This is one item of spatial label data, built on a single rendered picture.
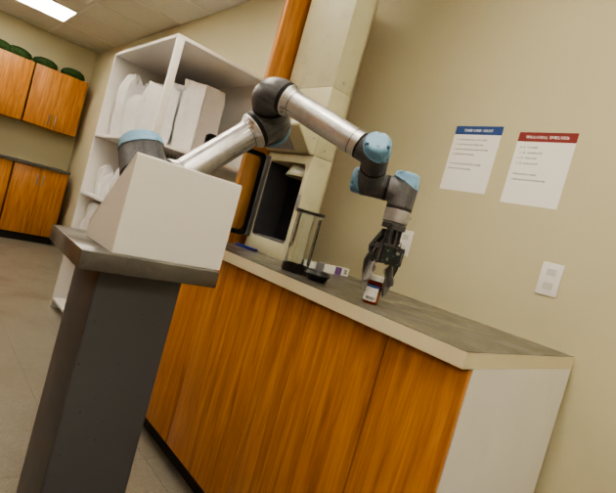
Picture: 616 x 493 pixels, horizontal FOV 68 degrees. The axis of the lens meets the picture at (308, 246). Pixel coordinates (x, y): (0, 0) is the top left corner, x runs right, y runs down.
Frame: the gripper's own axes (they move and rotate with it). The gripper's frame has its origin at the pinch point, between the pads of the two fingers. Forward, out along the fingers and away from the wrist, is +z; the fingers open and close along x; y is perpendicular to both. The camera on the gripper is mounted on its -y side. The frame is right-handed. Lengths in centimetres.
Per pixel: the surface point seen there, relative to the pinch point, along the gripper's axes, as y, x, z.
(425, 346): 31.1, 6.4, 7.0
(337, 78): -64, -21, -77
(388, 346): 19.5, 2.1, 11.5
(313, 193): -67, -17, -28
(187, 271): 22, -51, 5
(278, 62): -91, -48, -84
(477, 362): 36.1, 16.9, 6.6
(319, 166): -66, -18, -39
